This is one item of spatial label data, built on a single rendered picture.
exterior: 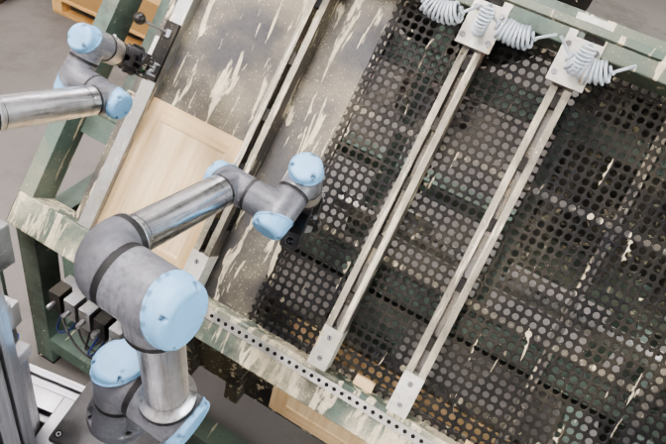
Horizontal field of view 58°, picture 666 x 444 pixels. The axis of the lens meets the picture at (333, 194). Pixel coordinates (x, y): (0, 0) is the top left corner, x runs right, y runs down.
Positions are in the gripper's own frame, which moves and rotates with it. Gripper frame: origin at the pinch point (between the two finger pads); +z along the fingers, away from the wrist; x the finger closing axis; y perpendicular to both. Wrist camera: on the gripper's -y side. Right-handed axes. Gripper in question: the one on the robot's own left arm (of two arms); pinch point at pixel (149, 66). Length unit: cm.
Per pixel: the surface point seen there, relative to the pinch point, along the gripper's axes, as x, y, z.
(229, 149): -12.3, 31.2, 10.2
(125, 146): -26.7, -1.3, 8.1
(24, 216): -64, -25, 7
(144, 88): -7.3, -3.7, 8.1
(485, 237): -1, 112, 9
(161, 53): 5.4, -2.8, 7.1
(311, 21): 34, 39, 8
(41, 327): -115, -26, 44
